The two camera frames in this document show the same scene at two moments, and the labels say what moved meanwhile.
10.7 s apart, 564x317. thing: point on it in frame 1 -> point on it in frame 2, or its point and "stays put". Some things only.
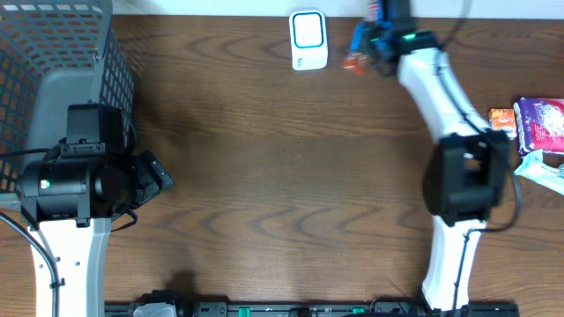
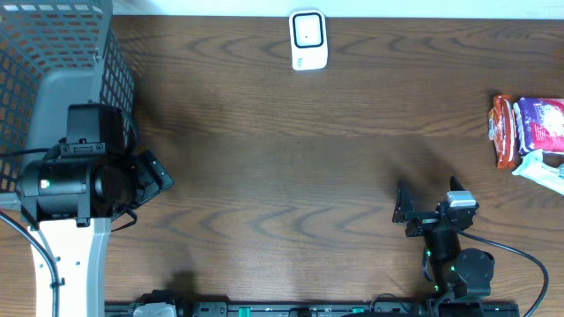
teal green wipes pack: [534, 167] stays put
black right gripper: [382, 55] -> [426, 220]
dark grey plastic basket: [54, 54] stays put
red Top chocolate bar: [356, 62] -> [502, 130]
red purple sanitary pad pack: [539, 124] stays put
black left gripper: [155, 174] stays put
